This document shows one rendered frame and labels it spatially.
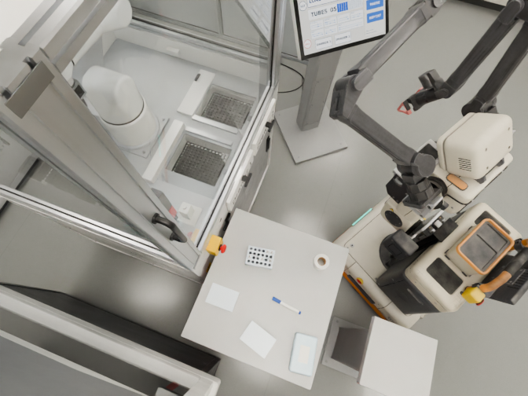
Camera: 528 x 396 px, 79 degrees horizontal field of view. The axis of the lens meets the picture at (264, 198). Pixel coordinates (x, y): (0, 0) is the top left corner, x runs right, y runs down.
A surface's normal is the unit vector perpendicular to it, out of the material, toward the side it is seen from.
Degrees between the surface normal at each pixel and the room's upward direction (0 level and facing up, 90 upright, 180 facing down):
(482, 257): 0
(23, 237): 0
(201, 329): 0
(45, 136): 90
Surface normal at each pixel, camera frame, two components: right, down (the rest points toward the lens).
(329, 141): 0.04, -0.33
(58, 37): 0.94, 0.33
